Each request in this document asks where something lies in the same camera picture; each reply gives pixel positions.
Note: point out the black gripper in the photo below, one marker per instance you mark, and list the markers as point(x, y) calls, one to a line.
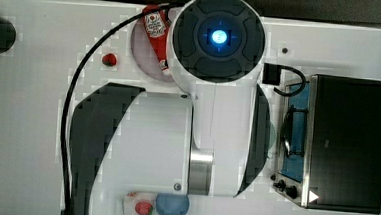
point(271, 74)

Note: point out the red ketchup bottle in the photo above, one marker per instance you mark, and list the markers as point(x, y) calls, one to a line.
point(156, 27)

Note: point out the blue bowl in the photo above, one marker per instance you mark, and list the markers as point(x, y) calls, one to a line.
point(168, 204)

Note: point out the small dark red strawberry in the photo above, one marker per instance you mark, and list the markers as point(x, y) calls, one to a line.
point(109, 60)

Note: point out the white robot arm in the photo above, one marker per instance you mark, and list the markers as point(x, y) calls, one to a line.
point(209, 138)

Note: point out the red toy strawberry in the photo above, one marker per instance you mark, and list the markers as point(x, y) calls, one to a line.
point(143, 208)

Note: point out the black toaster oven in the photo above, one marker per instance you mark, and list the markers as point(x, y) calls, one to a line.
point(329, 155)

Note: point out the grey round plate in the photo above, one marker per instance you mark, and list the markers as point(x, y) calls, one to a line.
point(144, 54)

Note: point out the green mug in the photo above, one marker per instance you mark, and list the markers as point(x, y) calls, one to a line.
point(272, 140)

